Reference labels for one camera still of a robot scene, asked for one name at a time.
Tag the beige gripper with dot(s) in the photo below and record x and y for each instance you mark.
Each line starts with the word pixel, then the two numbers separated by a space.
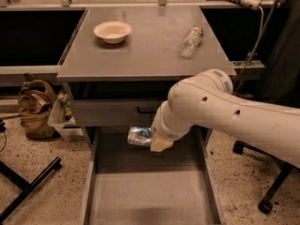
pixel 164 130

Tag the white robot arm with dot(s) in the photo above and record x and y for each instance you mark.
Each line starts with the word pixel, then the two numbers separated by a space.
pixel 207 100

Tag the grey open middle drawer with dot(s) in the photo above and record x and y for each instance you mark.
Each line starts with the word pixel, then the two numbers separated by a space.
pixel 129 185

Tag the grey top drawer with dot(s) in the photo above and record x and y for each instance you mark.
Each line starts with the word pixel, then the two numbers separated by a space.
pixel 121 104

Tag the grey drawer cabinet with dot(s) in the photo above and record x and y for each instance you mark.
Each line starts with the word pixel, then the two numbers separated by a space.
pixel 149 53

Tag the clear plastic bottle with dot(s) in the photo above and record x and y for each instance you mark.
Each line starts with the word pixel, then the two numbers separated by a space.
pixel 190 41

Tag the clear plastic bin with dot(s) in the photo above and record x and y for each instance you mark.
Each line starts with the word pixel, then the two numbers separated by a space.
pixel 65 127

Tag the green snack packet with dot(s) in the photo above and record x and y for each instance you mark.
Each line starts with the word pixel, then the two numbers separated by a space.
pixel 65 102

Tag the white paper bowl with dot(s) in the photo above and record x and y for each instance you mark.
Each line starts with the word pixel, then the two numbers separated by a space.
pixel 112 32

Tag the brown paper bag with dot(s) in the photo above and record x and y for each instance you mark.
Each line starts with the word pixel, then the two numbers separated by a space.
pixel 35 103

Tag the black metal stand leg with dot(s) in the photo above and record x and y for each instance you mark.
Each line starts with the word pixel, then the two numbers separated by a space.
pixel 25 186

